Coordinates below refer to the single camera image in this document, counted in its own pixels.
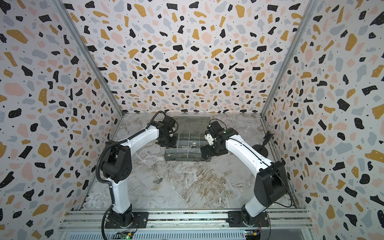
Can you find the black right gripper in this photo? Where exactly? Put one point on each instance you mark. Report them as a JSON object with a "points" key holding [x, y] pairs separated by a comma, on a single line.
{"points": [[207, 150]]}

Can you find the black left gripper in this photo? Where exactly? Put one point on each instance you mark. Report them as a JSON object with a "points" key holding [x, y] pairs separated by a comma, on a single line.
{"points": [[172, 144]]}

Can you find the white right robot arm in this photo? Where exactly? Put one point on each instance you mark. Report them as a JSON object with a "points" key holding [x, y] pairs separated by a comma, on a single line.
{"points": [[271, 181]]}

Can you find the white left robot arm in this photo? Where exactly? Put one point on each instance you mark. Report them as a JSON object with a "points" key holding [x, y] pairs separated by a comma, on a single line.
{"points": [[115, 162]]}

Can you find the clear plastic organizer box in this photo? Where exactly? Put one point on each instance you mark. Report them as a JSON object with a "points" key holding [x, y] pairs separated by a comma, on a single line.
{"points": [[190, 138]]}

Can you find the aluminium corner post left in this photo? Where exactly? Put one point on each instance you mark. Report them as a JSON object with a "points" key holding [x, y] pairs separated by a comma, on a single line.
{"points": [[65, 16]]}

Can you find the aluminium corner post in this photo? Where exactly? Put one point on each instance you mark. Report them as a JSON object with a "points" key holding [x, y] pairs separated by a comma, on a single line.
{"points": [[65, 16], [290, 54]]}

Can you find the aluminium corner post right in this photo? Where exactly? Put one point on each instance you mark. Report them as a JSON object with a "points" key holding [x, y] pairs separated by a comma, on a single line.
{"points": [[290, 54]]}

